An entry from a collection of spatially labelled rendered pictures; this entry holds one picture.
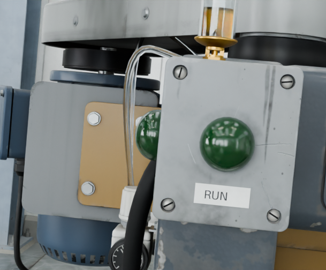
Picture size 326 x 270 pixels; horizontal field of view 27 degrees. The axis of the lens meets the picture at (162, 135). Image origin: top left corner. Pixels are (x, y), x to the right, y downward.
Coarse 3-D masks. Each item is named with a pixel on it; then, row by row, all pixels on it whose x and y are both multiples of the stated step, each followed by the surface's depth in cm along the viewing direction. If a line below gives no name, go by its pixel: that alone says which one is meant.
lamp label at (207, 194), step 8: (200, 184) 37; (208, 184) 37; (200, 192) 37; (208, 192) 37; (216, 192) 37; (224, 192) 36; (232, 192) 36; (240, 192) 36; (248, 192) 36; (200, 200) 37; (208, 200) 37; (216, 200) 37; (224, 200) 36; (232, 200) 36; (240, 200) 36; (248, 200) 36
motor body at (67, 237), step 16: (64, 80) 85; (80, 80) 84; (96, 80) 84; (112, 80) 84; (144, 80) 86; (48, 224) 87; (64, 224) 85; (80, 224) 85; (96, 224) 85; (112, 224) 85; (48, 240) 87; (64, 240) 85; (80, 240) 85; (96, 240) 85; (64, 256) 86; (80, 256) 85; (96, 256) 85
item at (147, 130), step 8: (152, 112) 38; (160, 112) 38; (144, 120) 38; (152, 120) 38; (136, 128) 39; (144, 128) 38; (152, 128) 38; (136, 136) 38; (144, 136) 38; (152, 136) 38; (136, 144) 39; (144, 144) 38; (152, 144) 38; (144, 152) 38; (152, 152) 38; (152, 160) 39
